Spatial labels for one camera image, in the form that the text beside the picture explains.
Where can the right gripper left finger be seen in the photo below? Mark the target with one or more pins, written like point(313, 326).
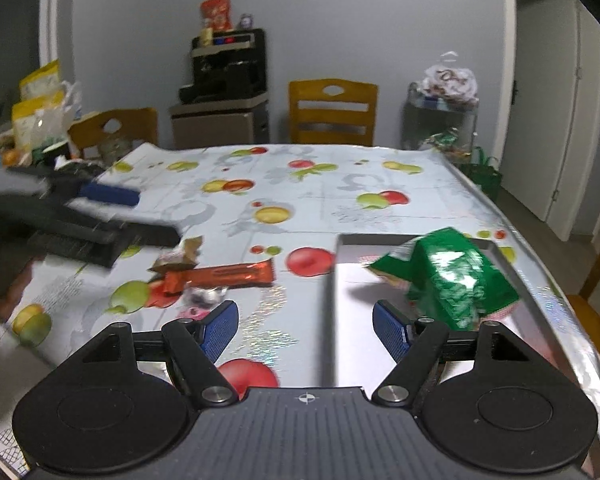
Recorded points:
point(190, 349)

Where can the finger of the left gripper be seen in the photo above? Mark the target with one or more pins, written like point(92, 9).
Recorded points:
point(73, 181)
point(65, 232)

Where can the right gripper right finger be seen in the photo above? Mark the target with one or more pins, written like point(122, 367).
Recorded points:
point(418, 347)

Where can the green snack bag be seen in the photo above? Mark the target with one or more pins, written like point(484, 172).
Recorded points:
point(448, 279)

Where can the orange snack bar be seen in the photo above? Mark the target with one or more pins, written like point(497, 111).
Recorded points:
point(234, 275)

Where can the pink clear candy packet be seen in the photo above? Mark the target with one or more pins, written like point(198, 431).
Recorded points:
point(198, 302)

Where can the grey shallow tray box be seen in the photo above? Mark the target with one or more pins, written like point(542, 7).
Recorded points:
point(362, 360)

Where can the yellow bags on side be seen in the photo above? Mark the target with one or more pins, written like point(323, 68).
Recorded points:
point(48, 107)

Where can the wooden chair at left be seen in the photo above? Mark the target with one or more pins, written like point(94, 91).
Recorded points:
point(131, 124)

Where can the brown pastry packet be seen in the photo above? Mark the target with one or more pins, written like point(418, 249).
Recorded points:
point(182, 258)

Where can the fruit pattern tablecloth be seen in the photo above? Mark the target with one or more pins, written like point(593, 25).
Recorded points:
point(295, 205)

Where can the black water dispenser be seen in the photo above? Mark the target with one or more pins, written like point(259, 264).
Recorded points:
point(227, 102)

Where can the green bag on floor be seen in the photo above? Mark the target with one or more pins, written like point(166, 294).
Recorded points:
point(480, 170)

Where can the red snack bag on dispenser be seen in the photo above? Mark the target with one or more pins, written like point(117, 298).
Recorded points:
point(215, 14)

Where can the metal shelf rack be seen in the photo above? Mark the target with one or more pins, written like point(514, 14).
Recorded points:
point(446, 125)

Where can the wooden chair at back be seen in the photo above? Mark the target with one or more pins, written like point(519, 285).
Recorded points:
point(332, 111)

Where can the white plastic bag on rack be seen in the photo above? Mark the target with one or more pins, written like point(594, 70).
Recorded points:
point(449, 81)

